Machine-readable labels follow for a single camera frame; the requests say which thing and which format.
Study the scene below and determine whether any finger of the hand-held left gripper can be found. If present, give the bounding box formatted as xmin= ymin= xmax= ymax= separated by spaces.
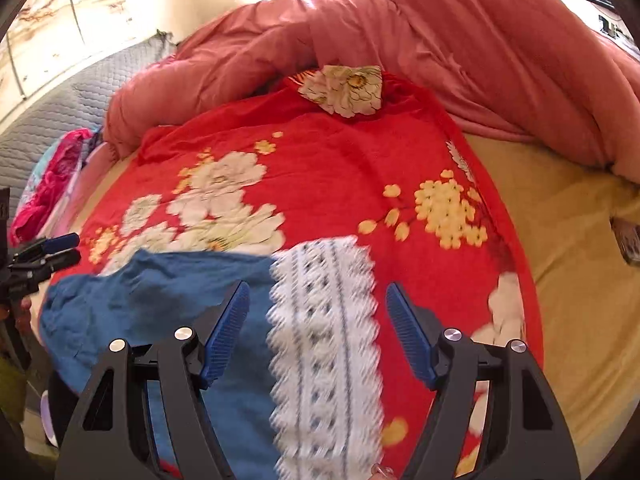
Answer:
xmin=12 ymin=250 xmax=82 ymax=283
xmin=17 ymin=232 xmax=81 ymax=262

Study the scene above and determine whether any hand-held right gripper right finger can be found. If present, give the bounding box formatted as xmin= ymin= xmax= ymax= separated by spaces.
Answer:
xmin=386 ymin=282 xmax=581 ymax=480

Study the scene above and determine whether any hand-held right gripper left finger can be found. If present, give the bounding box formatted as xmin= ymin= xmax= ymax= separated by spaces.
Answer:
xmin=55 ymin=280 xmax=251 ymax=480

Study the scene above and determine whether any blue denim pants lace trim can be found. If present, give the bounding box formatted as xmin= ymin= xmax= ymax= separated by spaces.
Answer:
xmin=39 ymin=235 xmax=386 ymax=480

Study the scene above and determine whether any person's left hand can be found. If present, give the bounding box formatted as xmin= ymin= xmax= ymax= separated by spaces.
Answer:
xmin=15 ymin=297 xmax=33 ymax=333

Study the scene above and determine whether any magenta cloth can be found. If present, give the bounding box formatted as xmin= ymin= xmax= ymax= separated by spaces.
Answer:
xmin=10 ymin=127 xmax=101 ymax=247

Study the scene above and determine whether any pink pillow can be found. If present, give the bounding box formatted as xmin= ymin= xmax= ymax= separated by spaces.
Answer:
xmin=65 ymin=141 xmax=123 ymax=226

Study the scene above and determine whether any grey quilted headboard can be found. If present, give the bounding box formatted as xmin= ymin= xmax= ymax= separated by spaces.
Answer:
xmin=0 ymin=35 xmax=177 ymax=221

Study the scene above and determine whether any beige bed sheet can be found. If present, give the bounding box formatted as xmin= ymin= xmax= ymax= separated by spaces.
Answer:
xmin=462 ymin=132 xmax=640 ymax=466

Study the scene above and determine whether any red floral blanket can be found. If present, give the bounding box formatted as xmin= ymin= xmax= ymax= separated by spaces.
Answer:
xmin=65 ymin=65 xmax=546 ymax=480

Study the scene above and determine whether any salmon pink quilt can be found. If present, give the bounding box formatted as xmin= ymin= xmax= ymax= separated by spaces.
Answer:
xmin=102 ymin=0 xmax=640 ymax=183

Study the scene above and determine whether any blossom print wall panel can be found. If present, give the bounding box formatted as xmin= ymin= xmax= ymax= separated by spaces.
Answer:
xmin=0 ymin=0 xmax=166 ymax=126

